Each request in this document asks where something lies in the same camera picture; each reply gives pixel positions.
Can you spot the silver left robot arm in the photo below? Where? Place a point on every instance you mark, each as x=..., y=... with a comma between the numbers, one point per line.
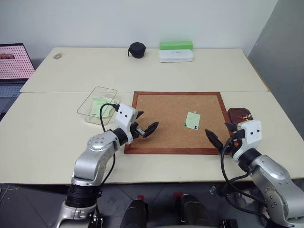
x=95, y=156

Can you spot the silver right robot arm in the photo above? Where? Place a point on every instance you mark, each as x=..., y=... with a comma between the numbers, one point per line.
x=273, y=173

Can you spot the laptop with pink screen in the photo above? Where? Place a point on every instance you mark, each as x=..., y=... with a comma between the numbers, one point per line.
x=14, y=61

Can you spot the clear plastic tray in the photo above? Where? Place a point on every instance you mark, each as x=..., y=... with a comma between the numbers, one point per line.
x=88, y=118

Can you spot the dark rounded shape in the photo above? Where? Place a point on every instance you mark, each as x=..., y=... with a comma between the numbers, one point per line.
x=135, y=213
x=193, y=211

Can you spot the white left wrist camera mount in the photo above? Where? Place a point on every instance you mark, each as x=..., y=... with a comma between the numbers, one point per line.
x=124, y=114

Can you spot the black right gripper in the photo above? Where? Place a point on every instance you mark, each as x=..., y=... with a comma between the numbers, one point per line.
x=235, y=142

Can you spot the wood framed cork board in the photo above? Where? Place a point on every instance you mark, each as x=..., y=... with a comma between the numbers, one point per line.
x=166, y=114

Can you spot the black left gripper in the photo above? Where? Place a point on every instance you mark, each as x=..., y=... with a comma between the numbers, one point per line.
x=136, y=131

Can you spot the dark blue push pin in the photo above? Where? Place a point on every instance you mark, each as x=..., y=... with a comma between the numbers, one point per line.
x=195, y=127

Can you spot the black round zip pouch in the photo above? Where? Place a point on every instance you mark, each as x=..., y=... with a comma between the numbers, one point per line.
x=137, y=50

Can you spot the white rectangular case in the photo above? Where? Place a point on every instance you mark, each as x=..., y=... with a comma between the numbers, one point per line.
x=176, y=56

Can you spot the green paper note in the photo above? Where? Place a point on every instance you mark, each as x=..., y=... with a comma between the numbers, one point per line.
x=192, y=120

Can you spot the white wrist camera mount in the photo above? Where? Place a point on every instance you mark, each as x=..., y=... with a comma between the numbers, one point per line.
x=253, y=133
x=124, y=114

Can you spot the brown oval dish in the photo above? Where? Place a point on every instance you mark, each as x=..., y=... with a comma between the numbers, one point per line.
x=234, y=113

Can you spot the green rectangular box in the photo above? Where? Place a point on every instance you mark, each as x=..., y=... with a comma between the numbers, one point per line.
x=176, y=45

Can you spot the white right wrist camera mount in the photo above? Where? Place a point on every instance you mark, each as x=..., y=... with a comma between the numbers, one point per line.
x=253, y=133

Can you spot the grey partition panel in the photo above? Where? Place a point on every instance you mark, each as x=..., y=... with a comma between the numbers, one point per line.
x=285, y=59

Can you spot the stack of green notes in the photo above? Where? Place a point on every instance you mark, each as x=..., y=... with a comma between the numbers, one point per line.
x=97, y=107

